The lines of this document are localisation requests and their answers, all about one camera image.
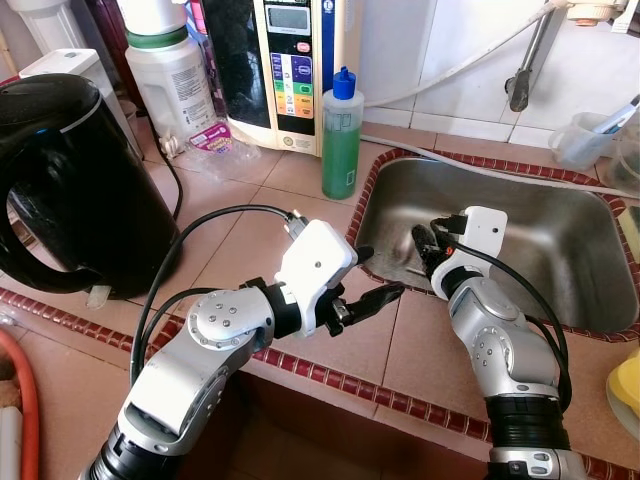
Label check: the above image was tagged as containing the yellow plastic bowl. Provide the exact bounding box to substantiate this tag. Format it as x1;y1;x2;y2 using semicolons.
605;348;640;441

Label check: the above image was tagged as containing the green dish soap bottle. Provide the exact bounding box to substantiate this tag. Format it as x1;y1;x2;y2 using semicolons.
320;67;366;201

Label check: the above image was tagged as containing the small steel sink basin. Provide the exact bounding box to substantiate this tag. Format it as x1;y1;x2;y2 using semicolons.
345;148;640;343

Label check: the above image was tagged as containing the clear toothbrush cup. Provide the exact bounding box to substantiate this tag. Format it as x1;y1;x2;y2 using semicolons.
548;110;616;171

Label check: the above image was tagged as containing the beige water ionizer machine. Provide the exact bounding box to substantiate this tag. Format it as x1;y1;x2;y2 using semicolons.
200;0;346;158

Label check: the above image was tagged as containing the clear packet pink label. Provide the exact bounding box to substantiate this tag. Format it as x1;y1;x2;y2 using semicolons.
185;120;261;181

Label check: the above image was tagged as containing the black electric kettle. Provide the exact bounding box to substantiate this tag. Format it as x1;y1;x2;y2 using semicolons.
0;72;181;296

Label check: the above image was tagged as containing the white box appliance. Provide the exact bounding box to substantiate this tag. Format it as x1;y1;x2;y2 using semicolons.
20;48;141;156

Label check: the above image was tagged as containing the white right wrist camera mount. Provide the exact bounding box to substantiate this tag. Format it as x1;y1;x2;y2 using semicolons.
455;207;508;273

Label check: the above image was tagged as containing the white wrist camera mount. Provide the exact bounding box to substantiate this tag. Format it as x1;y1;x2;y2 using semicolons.
275;218;359;336
455;207;508;273

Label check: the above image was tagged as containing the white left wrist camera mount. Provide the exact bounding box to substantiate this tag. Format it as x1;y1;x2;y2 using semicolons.
275;218;359;336

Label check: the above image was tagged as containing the beige curved hose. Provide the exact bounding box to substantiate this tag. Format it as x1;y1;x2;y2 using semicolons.
362;0;561;109

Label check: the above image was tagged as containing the grey wall tap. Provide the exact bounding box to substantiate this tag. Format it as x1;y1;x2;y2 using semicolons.
505;5;561;113

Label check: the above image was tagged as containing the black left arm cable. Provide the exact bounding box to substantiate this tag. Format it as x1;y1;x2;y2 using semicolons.
130;205;306;386

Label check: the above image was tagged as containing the white canister green ring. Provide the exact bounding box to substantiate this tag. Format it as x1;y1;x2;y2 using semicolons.
115;0;223;151

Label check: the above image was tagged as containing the white wall valve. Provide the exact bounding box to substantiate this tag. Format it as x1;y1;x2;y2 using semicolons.
555;0;640;26

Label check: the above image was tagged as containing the orange gas hose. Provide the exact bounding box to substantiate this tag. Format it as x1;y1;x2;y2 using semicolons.
0;328;41;480

